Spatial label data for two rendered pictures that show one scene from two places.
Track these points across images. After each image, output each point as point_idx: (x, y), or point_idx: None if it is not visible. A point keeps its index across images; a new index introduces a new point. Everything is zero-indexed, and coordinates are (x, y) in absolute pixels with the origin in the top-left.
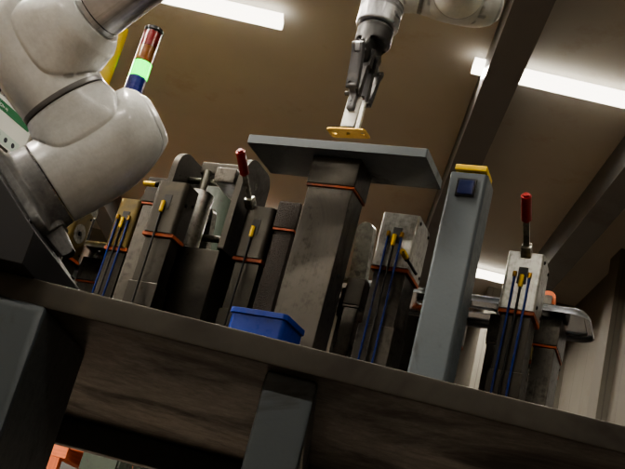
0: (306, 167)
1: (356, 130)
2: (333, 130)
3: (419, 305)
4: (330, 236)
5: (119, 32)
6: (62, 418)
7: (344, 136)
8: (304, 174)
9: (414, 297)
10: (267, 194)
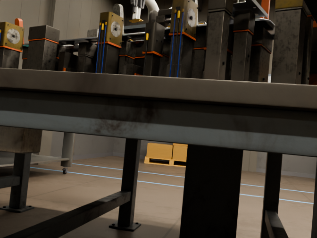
0: (143, 30)
1: (134, 22)
2: (140, 21)
3: (68, 43)
4: None
5: None
6: (187, 147)
7: (136, 20)
8: (142, 28)
9: (77, 46)
10: (149, 17)
